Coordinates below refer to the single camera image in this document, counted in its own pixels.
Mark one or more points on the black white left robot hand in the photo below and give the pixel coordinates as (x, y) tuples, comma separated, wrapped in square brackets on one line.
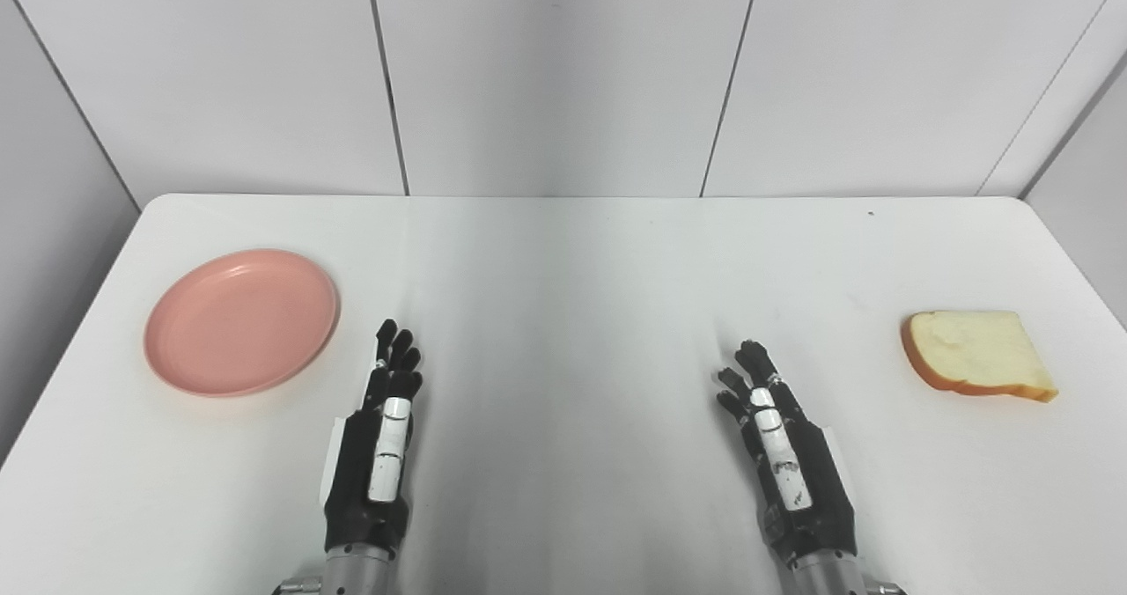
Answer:
[(357, 472)]

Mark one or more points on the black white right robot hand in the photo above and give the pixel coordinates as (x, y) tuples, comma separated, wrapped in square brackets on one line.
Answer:
[(823, 498)]

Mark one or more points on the pink round plate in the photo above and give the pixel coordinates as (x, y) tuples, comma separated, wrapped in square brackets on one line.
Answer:
[(238, 326)]

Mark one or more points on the slice of white bread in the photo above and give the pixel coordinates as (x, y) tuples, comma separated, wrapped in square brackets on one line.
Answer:
[(977, 353)]

